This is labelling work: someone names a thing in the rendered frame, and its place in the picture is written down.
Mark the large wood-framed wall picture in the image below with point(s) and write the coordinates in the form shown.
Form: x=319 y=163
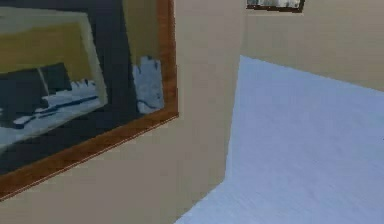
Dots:
x=83 y=83

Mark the small dark-framed wall picture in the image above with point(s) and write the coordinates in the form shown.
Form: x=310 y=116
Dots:
x=276 y=4

